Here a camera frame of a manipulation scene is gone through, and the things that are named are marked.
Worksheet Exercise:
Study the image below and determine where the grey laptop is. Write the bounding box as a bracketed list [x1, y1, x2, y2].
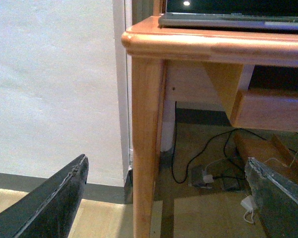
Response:
[158, 0, 298, 31]

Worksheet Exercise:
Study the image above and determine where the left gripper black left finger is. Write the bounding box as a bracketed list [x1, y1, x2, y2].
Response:
[0, 154, 89, 238]

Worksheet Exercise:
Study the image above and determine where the black cable on floor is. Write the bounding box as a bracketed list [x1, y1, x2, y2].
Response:
[171, 128, 249, 184]

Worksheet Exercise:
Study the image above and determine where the wooden keyboard tray drawer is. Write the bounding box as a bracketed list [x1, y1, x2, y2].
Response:
[229, 89, 298, 132]

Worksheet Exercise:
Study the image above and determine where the wooden desk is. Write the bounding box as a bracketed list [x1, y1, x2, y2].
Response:
[121, 0, 298, 238]

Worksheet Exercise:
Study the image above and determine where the grey power strip on floor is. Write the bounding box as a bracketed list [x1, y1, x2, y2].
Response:
[188, 165, 241, 191]

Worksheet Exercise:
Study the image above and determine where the white charger plug on floor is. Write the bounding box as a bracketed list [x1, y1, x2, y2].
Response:
[202, 170, 214, 184]

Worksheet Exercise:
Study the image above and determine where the white power adapter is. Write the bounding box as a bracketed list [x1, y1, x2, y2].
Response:
[240, 195, 257, 225]

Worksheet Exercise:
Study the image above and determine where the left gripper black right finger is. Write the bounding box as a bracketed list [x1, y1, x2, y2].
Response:
[245, 157, 298, 238]

